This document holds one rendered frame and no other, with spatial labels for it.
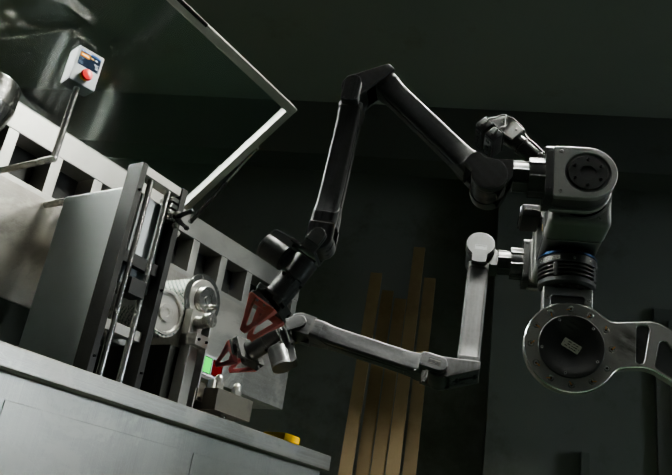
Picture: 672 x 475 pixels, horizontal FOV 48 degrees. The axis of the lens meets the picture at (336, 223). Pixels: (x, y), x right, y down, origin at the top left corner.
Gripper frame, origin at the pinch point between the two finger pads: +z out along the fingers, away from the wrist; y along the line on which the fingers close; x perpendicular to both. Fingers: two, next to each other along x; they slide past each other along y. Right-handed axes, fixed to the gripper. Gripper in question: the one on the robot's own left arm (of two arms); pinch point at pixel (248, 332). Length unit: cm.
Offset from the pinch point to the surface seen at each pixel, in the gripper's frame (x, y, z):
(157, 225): -40.5, -12.0, -8.5
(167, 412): -4.7, -4.7, 22.6
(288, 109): -62, -61, -72
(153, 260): -35.4, -12.8, -1.3
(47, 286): -59, -22, 19
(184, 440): -1.6, -15.0, 25.3
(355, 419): -19, -244, -20
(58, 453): -8.4, 14.2, 38.9
